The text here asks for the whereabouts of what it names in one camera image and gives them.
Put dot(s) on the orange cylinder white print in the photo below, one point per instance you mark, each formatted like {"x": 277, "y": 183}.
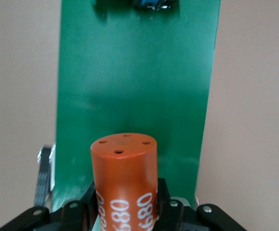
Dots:
{"x": 125, "y": 173}

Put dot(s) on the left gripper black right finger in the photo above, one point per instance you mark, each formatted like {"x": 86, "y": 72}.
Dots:
{"x": 164, "y": 207}

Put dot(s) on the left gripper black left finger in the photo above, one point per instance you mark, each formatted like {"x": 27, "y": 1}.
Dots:
{"x": 86, "y": 207}

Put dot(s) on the green conveyor belt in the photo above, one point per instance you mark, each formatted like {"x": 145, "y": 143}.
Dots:
{"x": 134, "y": 72}

